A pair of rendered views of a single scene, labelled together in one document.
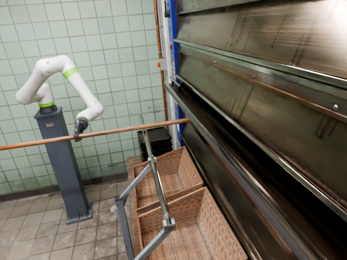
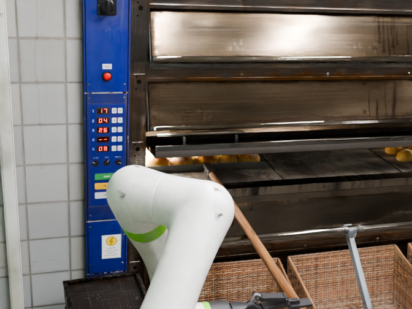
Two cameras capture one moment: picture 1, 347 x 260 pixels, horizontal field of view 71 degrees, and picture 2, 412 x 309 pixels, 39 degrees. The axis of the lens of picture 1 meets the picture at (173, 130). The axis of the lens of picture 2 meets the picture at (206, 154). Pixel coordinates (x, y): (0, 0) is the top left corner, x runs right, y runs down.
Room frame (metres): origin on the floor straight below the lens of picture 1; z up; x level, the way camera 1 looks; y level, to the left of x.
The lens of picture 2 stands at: (1.94, 1.97, 2.18)
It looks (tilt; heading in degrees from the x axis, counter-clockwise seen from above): 22 degrees down; 263
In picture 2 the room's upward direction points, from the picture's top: 4 degrees clockwise
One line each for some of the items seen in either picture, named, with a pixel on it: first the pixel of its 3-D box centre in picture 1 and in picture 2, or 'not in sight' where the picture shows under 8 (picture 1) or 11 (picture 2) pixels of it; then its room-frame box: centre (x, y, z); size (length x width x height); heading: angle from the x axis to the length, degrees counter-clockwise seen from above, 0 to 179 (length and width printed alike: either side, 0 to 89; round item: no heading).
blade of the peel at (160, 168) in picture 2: not in sight; (196, 151); (1.67, -0.53, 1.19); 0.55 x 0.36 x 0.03; 9
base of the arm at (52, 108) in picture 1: (48, 106); not in sight; (2.15, 1.12, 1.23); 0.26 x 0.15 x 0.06; 14
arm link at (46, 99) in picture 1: (42, 95); not in sight; (2.08, 1.11, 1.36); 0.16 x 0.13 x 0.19; 154
